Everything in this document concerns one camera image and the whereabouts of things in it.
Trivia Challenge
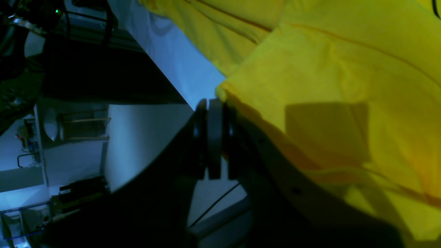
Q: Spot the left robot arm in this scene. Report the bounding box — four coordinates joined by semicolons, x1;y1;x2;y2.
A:
1;0;118;83

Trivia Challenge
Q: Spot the orange T-shirt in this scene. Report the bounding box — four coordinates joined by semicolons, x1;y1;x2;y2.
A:
141;0;441;242

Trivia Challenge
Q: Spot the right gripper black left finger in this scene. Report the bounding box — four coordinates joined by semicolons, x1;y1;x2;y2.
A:
41;99;207;248

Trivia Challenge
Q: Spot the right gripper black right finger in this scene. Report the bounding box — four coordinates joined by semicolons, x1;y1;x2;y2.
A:
208;99;404;248

